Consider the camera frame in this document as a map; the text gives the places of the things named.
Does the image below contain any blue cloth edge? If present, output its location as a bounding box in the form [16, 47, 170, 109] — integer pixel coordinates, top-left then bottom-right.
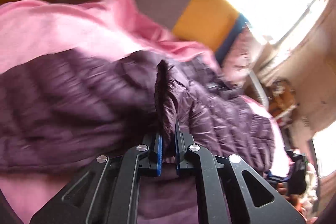
[215, 13, 250, 64]

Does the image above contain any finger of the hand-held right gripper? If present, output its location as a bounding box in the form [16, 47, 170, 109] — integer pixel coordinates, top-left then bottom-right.
[265, 170, 290, 186]

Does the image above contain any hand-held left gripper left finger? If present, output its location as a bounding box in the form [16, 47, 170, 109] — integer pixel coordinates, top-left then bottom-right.
[29, 132, 164, 224]

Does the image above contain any person's right hand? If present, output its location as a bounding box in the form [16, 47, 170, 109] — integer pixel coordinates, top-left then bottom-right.
[277, 182, 290, 197]

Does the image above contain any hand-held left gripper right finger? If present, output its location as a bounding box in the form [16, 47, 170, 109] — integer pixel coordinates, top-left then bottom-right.
[175, 119, 306, 224]

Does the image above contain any pink blanket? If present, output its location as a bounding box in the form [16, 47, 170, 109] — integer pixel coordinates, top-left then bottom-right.
[0, 0, 292, 224]

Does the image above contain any pink patterned quilt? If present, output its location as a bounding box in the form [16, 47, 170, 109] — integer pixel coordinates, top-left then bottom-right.
[220, 27, 263, 83]

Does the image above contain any purple puffer jacket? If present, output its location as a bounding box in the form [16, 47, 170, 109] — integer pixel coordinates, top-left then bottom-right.
[0, 49, 276, 174]

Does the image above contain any cluttered shelf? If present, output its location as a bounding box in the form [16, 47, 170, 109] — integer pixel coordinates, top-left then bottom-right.
[268, 80, 301, 131]

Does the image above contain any yellow cushion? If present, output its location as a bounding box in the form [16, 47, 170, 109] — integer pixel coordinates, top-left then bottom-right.
[172, 0, 240, 52]

